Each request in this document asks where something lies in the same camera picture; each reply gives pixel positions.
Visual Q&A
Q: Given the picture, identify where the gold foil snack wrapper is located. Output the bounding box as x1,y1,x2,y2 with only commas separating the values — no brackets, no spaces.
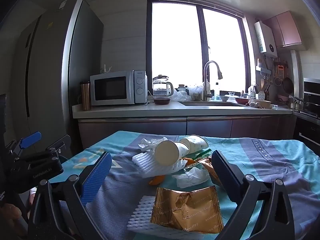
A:
150,186,224,233

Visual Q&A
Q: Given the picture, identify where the orange peel piece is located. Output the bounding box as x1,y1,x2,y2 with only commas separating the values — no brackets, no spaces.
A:
149,175,165,186
183,158,196,166

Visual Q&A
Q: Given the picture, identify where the white paper cup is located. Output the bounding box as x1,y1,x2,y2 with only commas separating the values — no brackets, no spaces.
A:
180,135,209,154
154,140,190,166

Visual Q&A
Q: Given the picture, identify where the large white foam net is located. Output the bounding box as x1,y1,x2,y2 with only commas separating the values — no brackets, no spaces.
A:
132,137,186,178

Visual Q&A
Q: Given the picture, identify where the white foam fruit net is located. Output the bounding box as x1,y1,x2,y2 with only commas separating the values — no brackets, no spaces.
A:
127,196,203,239

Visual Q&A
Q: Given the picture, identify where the white tissue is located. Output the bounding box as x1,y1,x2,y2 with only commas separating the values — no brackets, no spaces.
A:
172,167,210,189

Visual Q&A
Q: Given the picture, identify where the kitchen counter with cabinets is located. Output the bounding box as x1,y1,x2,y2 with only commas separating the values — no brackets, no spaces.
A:
72,101,296,148

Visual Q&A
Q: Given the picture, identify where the steel kitchen faucet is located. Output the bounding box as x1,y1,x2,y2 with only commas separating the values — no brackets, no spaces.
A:
202,60,223,101

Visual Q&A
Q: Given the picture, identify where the person's left hand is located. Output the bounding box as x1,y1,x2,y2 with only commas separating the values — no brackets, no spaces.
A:
1,203,28,237

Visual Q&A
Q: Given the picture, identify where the teal patterned tablecloth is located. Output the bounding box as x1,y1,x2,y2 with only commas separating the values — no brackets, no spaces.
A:
54,131,319,239

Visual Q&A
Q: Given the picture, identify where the copper travel tumbler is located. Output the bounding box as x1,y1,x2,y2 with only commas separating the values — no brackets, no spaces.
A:
80,81,91,111

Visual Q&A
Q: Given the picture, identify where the grey double door refrigerator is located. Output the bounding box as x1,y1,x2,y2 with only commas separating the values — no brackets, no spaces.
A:
10,0,104,155

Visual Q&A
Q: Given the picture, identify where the white microwave oven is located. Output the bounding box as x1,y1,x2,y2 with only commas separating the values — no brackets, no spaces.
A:
90,70,148,106

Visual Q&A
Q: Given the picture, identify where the hanging frying pan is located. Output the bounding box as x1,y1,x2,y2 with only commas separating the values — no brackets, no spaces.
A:
283,77,294,94

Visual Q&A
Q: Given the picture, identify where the glass electric kettle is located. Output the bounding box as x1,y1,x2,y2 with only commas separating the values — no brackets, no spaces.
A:
152,75,174,105

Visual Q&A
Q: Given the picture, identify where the built-in black oven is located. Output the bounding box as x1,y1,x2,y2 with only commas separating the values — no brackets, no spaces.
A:
292,77,320,151

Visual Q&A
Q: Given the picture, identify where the white water heater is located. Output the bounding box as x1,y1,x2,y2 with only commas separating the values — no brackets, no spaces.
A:
254,21,278,58

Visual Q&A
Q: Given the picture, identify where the window with dark frame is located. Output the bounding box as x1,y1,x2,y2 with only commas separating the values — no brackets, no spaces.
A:
146,0,252,94

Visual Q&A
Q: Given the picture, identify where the pink wall cabinet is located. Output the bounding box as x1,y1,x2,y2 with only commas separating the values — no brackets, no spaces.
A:
263,11,306,51

